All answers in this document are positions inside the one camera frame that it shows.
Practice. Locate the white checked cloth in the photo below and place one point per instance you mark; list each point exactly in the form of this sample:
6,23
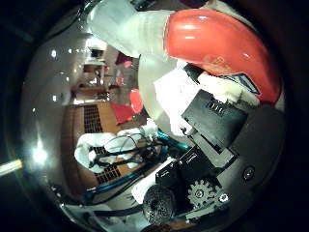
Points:
174,96

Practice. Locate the round red chair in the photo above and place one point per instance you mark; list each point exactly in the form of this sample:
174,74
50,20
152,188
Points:
136,100

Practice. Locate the dark red chair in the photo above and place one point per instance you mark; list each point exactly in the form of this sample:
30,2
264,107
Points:
124,59

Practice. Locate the wooden cabinet with grille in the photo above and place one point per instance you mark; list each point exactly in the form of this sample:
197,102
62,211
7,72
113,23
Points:
93,117

